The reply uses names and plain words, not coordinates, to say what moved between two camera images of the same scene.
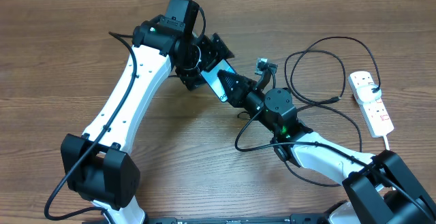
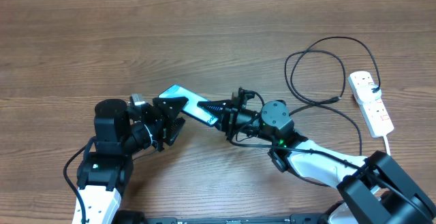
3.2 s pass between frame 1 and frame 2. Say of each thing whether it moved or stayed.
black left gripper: moved
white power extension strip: stayed
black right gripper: moved
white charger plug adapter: stayed
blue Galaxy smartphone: moved
